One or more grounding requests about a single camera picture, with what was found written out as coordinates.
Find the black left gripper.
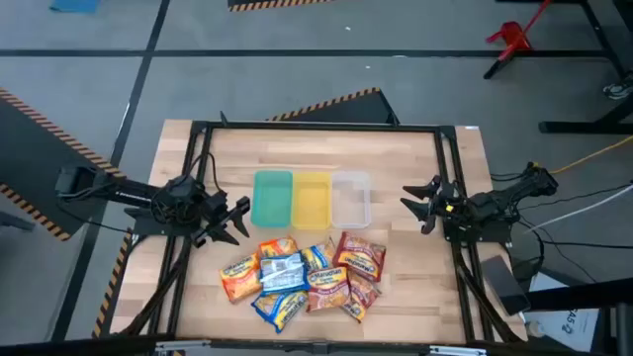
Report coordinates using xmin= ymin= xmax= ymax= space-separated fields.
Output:
xmin=192 ymin=190 xmax=251 ymax=247

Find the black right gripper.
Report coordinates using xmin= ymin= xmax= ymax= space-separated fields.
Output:
xmin=399 ymin=176 xmax=476 ymax=236

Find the clear bag of noodles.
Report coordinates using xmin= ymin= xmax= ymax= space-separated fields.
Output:
xmin=331 ymin=230 xmax=388 ymax=283

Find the green plastic bin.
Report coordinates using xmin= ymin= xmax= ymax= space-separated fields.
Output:
xmin=250 ymin=169 xmax=294 ymax=229

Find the clear plastic bin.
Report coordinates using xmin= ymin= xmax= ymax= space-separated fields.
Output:
xmin=329 ymin=170 xmax=373 ymax=230

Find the yellow plastic bin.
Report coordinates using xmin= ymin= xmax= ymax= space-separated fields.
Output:
xmin=290 ymin=171 xmax=333 ymax=231

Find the black hazard-striped floor mat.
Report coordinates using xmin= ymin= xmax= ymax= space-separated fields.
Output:
xmin=226 ymin=0 xmax=337 ymax=13
xmin=266 ymin=87 xmax=401 ymax=126
xmin=0 ymin=87 xmax=128 ymax=242

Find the black tablet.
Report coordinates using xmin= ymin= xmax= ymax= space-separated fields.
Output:
xmin=479 ymin=255 xmax=531 ymax=316

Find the hazard-striped floor strip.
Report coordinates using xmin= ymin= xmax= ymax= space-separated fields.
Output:
xmin=92 ymin=229 xmax=135 ymax=340

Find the black rig crossbar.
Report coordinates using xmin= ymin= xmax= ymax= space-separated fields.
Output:
xmin=0 ymin=333 xmax=633 ymax=356

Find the white printed paper sheet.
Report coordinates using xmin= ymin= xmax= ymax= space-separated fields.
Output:
xmin=523 ymin=271 xmax=599 ymax=352

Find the black stand beam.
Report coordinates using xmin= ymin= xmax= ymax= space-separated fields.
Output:
xmin=523 ymin=276 xmax=633 ymax=356

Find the red metal stand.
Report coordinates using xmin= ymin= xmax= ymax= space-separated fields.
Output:
xmin=485 ymin=0 xmax=553 ymax=63

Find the person's shoe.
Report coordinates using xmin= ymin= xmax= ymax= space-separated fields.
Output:
xmin=601 ymin=73 xmax=633 ymax=102

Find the blue floor mat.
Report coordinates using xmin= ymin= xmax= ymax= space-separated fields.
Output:
xmin=48 ymin=0 xmax=100 ymax=15

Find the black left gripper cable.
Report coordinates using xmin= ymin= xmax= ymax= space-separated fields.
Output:
xmin=190 ymin=151 xmax=222 ymax=195

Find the black aluminium table frame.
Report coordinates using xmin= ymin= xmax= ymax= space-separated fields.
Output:
xmin=113 ymin=111 xmax=528 ymax=345

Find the black floor cable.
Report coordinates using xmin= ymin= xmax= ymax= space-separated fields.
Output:
xmin=516 ymin=183 xmax=633 ymax=212
xmin=516 ymin=217 xmax=633 ymax=286

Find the white cable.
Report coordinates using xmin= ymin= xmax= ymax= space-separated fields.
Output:
xmin=523 ymin=183 xmax=633 ymax=233

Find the yellow extension cable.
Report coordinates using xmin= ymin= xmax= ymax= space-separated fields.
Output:
xmin=548 ymin=135 xmax=633 ymax=175

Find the black furniture base frame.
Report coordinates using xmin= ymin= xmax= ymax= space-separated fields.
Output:
xmin=483 ymin=0 xmax=633 ymax=134

